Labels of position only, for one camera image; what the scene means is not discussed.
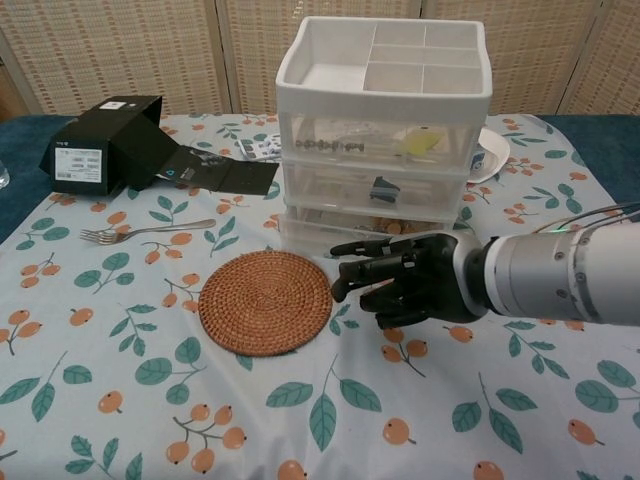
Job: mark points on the round woven rattan coaster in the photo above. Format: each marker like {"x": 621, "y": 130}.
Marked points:
{"x": 265, "y": 302}

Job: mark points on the black cardboard box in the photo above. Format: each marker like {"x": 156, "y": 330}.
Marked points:
{"x": 95, "y": 150}

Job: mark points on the woven bamboo folding screen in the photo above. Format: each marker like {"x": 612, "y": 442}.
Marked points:
{"x": 125, "y": 55}

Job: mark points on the floral fruit print tablecloth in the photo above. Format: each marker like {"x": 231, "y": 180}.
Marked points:
{"x": 150, "y": 375}

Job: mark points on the black unfolded cardboard insert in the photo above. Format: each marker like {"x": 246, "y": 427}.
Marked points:
{"x": 240, "y": 175}

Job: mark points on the white paper plate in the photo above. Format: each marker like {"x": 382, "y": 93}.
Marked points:
{"x": 495, "y": 150}

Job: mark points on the silver metal fork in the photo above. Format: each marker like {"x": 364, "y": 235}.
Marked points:
{"x": 150, "y": 230}

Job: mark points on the clear plastic drawer with toy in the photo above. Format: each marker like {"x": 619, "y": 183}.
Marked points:
{"x": 315, "y": 225}

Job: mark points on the pill blister pack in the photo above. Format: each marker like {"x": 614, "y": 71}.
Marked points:
{"x": 257, "y": 147}

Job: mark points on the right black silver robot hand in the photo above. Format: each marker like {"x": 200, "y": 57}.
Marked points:
{"x": 430, "y": 280}

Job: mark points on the yellow soft item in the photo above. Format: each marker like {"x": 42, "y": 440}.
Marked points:
{"x": 417, "y": 142}

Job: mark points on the white plastic drawer organizer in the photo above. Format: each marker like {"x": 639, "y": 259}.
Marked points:
{"x": 380, "y": 100}

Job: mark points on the clear plastic water bottle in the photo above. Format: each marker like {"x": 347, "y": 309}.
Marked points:
{"x": 3, "y": 175}

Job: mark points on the black binder clip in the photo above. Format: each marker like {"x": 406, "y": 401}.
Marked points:
{"x": 384, "y": 191}

